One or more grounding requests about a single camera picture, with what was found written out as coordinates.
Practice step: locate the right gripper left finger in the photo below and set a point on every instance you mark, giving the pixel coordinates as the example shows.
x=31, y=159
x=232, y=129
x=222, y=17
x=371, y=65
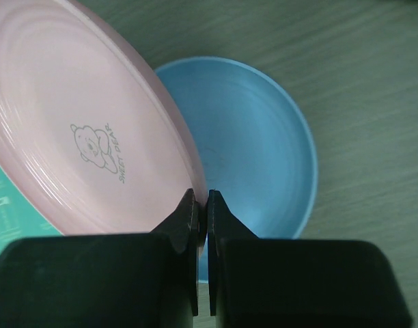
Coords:
x=109, y=280

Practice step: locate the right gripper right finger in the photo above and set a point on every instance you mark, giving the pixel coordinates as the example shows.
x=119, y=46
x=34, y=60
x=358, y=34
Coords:
x=262, y=282

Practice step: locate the blue plate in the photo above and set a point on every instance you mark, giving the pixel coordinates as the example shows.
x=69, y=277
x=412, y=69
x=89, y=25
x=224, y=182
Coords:
x=254, y=143

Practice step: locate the pink plate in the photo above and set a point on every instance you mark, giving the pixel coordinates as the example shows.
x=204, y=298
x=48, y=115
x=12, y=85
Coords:
x=88, y=132

